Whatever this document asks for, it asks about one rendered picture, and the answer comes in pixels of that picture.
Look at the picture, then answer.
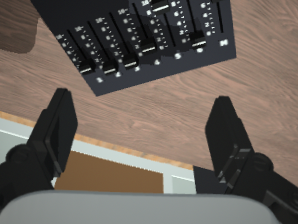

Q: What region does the black lighting desk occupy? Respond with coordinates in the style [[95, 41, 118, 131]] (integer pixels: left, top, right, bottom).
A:
[[30, 0, 237, 97]]

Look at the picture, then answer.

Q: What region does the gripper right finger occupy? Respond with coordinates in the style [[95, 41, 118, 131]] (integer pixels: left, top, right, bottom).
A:
[[205, 96, 298, 224]]

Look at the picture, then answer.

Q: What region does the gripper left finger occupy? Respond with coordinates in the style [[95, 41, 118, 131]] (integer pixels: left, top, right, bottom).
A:
[[0, 88, 78, 214]]

